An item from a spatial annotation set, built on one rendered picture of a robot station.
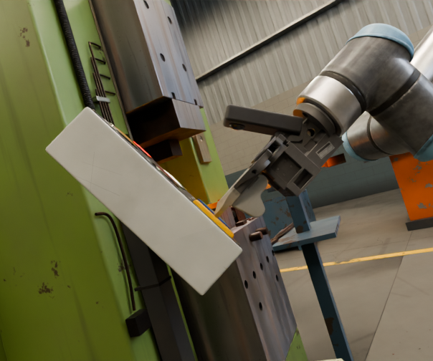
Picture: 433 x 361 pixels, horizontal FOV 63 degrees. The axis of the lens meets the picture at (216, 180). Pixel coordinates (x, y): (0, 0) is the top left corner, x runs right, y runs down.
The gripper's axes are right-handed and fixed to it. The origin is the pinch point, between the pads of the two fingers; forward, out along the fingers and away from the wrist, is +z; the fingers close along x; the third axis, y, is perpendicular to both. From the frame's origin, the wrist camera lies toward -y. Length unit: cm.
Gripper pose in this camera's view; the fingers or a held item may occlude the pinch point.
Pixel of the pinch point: (217, 207)
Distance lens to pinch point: 53.3
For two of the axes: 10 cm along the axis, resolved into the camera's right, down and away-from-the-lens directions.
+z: -6.8, 7.4, -0.6
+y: 7.4, 6.8, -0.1
